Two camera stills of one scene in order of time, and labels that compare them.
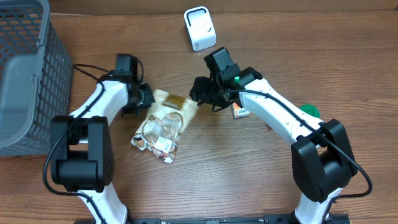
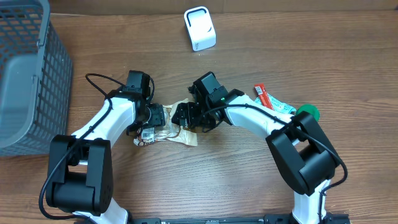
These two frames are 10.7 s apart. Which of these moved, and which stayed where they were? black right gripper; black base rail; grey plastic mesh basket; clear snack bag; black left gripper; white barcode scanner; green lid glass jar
Moved: black right gripper; black left gripper; clear snack bag
Stayed: grey plastic mesh basket; green lid glass jar; white barcode scanner; black base rail
